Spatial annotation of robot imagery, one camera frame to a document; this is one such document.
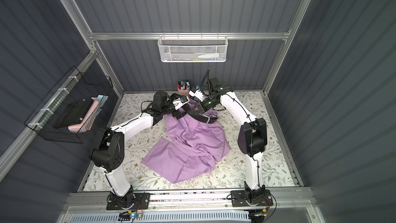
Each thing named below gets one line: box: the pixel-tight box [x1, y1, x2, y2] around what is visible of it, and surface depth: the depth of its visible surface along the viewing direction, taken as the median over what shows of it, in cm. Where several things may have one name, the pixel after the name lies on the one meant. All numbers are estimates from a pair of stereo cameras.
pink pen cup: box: [176, 79, 191, 97], surface depth 111 cm
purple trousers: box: [140, 110, 232, 184], surface depth 89 cm
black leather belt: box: [175, 103, 219, 124], surface depth 86 cm
